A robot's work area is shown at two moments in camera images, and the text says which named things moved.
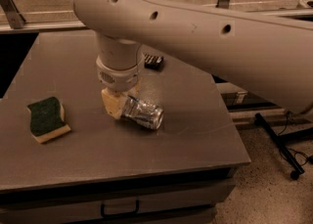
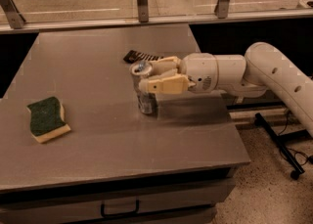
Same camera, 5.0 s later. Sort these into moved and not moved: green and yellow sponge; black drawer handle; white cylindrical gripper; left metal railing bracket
Moved: white cylindrical gripper
Not moved: black drawer handle; left metal railing bracket; green and yellow sponge
